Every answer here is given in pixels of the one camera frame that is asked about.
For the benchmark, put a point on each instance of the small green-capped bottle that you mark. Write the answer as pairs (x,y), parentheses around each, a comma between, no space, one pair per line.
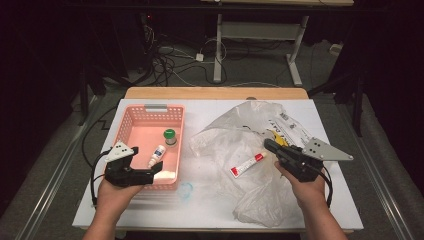
(170,135)

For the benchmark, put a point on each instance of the white metal desk frame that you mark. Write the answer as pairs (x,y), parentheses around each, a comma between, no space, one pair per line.
(218,50)

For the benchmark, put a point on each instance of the clear plastic smiley bag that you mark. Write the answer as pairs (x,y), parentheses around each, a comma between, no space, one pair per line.
(233,140)

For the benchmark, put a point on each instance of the small white floor box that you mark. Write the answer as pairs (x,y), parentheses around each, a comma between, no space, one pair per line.
(336,49)

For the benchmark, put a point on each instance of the white table board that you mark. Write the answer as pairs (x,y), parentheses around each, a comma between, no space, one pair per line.
(200,113)

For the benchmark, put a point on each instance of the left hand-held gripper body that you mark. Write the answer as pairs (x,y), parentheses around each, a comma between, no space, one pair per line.
(126,175)

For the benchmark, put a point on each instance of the small white dropper bottle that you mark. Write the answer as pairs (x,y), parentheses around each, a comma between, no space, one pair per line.
(157,155)

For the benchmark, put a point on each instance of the aluminium floor rail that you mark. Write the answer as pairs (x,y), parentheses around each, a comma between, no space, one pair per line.
(56,173)
(383,193)

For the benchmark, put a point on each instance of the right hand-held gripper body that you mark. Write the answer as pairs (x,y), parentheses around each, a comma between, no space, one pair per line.
(300,163)

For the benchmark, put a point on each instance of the person's left hand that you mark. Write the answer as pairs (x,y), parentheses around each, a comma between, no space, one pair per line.
(113,198)

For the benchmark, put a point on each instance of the white power adapter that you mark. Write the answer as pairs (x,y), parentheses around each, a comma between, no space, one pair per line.
(199,57)

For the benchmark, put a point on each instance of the red and white tube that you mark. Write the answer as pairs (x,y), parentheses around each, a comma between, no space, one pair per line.
(248,164)

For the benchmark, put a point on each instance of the wooden table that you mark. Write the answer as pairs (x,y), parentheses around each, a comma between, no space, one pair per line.
(216,93)

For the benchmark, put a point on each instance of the pink plastic basket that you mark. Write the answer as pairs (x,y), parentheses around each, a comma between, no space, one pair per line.
(146,133)

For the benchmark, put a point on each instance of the person's right hand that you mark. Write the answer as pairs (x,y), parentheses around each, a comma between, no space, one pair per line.
(310,195)

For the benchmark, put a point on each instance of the black stand leg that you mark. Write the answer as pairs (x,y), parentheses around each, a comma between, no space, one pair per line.
(358,106)

